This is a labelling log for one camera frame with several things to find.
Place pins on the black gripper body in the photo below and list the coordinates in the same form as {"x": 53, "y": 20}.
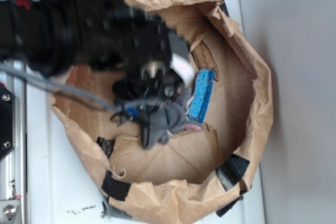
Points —
{"x": 155, "y": 59}

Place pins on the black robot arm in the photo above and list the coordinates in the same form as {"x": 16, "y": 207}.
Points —
{"x": 50, "y": 36}

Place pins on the brown wooden piece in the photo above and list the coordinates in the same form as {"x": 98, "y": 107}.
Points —
{"x": 204, "y": 59}

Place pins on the blue sponge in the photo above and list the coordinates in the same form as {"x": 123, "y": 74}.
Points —
{"x": 202, "y": 94}

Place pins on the grey plush elephant toy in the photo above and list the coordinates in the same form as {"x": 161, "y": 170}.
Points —
{"x": 168, "y": 124}

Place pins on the brown paper bag bin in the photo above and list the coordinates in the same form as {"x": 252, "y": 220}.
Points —
{"x": 195, "y": 174}

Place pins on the white plastic tray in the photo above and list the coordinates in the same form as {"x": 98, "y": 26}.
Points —
{"x": 59, "y": 189}

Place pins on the black metal bracket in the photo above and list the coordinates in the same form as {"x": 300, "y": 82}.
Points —
{"x": 7, "y": 121}

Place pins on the aluminium frame rail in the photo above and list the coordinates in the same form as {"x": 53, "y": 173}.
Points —
{"x": 14, "y": 194}

